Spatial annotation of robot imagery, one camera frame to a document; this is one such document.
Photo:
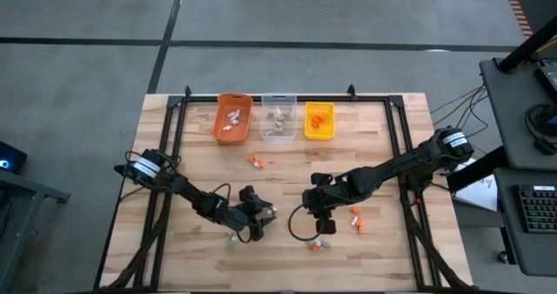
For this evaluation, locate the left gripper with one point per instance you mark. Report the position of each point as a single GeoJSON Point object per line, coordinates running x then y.
{"type": "Point", "coordinates": [243, 215]}

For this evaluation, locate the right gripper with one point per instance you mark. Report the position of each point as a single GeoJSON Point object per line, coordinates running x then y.
{"type": "Point", "coordinates": [324, 196]}

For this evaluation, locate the orange plastic skeleton hand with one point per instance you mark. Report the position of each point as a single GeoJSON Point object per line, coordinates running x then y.
{"type": "Point", "coordinates": [320, 118]}

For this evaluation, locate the long white plastic bone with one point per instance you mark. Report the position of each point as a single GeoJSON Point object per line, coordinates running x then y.
{"type": "Point", "coordinates": [235, 112]}

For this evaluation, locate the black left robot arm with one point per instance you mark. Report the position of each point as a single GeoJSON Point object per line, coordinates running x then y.
{"type": "Point", "coordinates": [191, 196]}

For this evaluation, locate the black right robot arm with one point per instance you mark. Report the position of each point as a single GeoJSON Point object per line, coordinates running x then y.
{"type": "Point", "coordinates": [391, 168]}

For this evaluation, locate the yellow plastic basket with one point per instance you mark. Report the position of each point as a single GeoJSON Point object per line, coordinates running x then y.
{"type": "Point", "coordinates": [320, 133]}

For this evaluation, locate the clear plastic bin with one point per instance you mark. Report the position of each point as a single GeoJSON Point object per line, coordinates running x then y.
{"type": "Point", "coordinates": [278, 137]}

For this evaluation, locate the orange plastic bin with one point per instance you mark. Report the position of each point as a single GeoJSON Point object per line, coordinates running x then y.
{"type": "Point", "coordinates": [226, 135]}

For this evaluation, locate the black desk leg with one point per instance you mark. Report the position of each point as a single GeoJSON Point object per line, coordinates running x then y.
{"type": "Point", "coordinates": [474, 170]}

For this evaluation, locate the white paper sheet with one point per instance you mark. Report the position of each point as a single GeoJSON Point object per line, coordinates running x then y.
{"type": "Point", "coordinates": [478, 194]}

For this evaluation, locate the black caster wheel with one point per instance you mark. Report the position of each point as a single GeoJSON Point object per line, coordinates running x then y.
{"type": "Point", "coordinates": [503, 257]}

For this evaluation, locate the grey desk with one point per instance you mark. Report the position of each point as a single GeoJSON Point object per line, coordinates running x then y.
{"type": "Point", "coordinates": [518, 250]}
{"type": "Point", "coordinates": [509, 111]}

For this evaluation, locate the backlit black keyboard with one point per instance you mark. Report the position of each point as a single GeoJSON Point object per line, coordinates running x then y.
{"type": "Point", "coordinates": [539, 209]}

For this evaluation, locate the black round headset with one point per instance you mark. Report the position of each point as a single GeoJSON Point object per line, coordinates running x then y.
{"type": "Point", "coordinates": [544, 124]}

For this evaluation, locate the grey metal stand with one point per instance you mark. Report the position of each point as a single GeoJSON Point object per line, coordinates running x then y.
{"type": "Point", "coordinates": [35, 187]}

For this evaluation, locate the black diagonal pole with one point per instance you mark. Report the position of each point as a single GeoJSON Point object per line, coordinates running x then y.
{"type": "Point", "coordinates": [526, 46]}

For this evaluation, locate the black laptop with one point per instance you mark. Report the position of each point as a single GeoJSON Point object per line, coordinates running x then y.
{"type": "Point", "coordinates": [548, 81]}

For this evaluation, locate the black computer tower blue light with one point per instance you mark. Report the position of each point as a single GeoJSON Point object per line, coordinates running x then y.
{"type": "Point", "coordinates": [13, 155]}

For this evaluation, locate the black frame hook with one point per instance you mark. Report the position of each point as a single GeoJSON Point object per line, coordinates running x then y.
{"type": "Point", "coordinates": [187, 91]}
{"type": "Point", "coordinates": [351, 91]}

